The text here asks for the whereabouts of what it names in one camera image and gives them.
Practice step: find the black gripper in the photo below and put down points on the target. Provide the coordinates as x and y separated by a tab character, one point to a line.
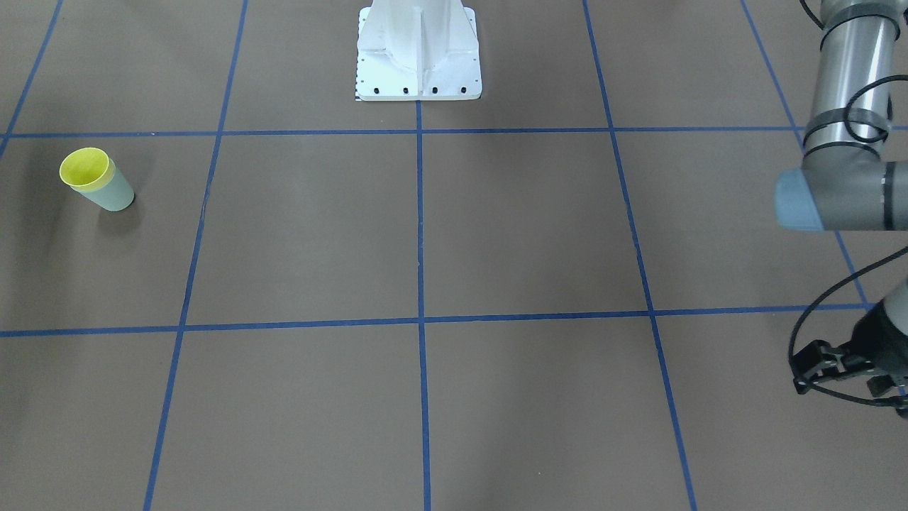
882	339

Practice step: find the yellow plastic cup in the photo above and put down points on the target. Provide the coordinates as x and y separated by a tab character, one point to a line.
87	170

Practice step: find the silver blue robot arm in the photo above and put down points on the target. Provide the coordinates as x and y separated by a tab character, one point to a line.
844	184

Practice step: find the green plastic cup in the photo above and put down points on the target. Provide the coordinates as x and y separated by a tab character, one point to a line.
113	192

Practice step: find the brown paper table mat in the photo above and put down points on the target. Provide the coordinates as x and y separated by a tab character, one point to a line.
570	294

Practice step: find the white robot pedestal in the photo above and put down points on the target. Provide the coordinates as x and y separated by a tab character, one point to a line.
418	51

